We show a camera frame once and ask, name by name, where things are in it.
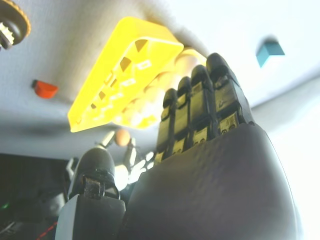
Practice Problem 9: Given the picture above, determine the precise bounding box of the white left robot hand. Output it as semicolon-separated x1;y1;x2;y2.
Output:
54;52;305;240

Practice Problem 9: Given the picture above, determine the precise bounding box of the yellow-brown toy egg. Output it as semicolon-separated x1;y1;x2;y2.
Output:
115;129;131;147

